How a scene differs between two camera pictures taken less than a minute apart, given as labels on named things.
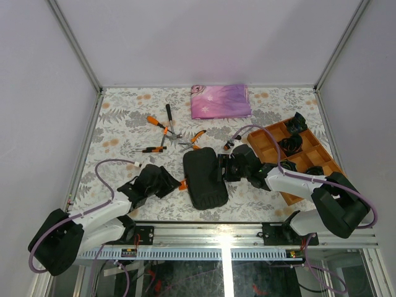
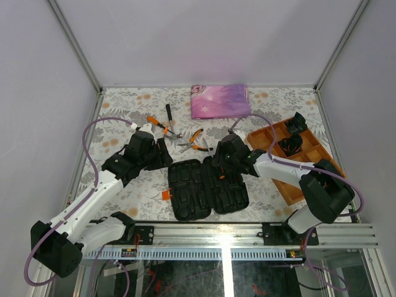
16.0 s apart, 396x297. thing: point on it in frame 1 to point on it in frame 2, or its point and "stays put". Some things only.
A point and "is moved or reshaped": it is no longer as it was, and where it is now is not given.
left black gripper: [170, 182] to [164, 158]
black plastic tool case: [205, 190] is moved or reshaped
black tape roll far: [297, 124] stays put
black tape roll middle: [291, 145] stays put
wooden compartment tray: [312, 154] stays put
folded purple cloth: [220, 101] stays put
